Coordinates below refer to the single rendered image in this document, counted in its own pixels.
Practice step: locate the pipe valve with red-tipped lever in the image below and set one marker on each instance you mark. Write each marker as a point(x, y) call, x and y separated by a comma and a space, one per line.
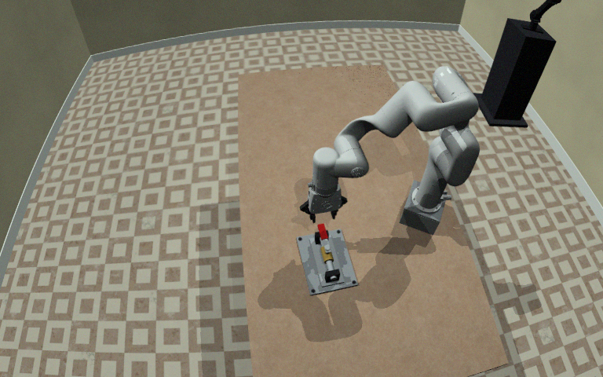
point(330, 273)

